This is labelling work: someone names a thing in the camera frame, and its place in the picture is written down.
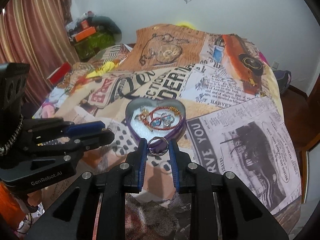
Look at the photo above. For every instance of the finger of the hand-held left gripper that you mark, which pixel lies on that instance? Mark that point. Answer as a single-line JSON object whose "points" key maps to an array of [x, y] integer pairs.
{"points": [[82, 127], [105, 136]]}

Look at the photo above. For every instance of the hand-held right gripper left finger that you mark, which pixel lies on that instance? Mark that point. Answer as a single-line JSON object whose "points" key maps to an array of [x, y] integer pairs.
{"points": [[142, 166]]}

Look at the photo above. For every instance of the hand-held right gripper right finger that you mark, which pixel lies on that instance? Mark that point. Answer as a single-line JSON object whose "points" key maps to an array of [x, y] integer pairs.
{"points": [[175, 166]]}

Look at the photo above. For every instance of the purple heart-shaped tin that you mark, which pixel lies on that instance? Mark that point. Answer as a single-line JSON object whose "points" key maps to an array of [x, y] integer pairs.
{"points": [[133, 110]]}

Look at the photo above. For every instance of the blue glass bead charm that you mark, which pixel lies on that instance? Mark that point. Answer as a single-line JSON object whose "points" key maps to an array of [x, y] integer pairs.
{"points": [[157, 123], [167, 120]]}

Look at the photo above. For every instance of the person's left forearm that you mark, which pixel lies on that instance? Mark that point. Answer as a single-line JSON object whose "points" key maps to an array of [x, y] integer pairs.
{"points": [[10, 202]]}

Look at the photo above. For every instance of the person's left hand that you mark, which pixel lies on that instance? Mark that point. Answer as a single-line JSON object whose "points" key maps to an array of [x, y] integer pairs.
{"points": [[35, 202]]}

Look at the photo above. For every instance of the flat red box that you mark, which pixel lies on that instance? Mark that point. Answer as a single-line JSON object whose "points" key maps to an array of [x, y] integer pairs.
{"points": [[60, 72]]}

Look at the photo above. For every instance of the yellow cloth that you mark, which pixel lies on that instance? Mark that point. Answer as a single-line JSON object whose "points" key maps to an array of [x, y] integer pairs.
{"points": [[105, 67]]}

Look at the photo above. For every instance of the newspaper printed blanket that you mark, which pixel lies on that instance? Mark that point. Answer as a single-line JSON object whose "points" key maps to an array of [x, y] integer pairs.
{"points": [[225, 110]]}

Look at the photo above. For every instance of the orange box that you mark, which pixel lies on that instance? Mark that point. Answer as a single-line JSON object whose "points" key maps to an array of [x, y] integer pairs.
{"points": [[85, 34]]}

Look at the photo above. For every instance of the small red box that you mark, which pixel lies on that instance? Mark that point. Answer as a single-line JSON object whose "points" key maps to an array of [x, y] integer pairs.
{"points": [[85, 24]]}

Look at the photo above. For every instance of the grey plush cushion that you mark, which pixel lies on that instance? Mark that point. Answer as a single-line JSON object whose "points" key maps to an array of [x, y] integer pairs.
{"points": [[110, 27]]}

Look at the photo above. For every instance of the white plastic bags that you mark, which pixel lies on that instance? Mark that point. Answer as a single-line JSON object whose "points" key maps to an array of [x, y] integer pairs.
{"points": [[75, 22]]}

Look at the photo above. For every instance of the striped red curtain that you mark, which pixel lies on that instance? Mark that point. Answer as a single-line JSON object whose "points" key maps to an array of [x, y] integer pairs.
{"points": [[32, 30]]}

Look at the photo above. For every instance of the dark bag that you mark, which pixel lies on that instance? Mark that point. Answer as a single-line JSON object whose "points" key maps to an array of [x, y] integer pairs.
{"points": [[283, 81]]}

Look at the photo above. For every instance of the yellow plastic object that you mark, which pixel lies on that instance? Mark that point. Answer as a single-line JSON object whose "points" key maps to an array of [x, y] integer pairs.
{"points": [[186, 25]]}

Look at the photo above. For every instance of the pink cloth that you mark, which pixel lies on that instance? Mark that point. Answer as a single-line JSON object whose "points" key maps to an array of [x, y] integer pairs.
{"points": [[263, 58]]}

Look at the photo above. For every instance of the white wall outlet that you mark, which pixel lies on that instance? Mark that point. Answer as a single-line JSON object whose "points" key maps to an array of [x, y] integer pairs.
{"points": [[275, 65]]}

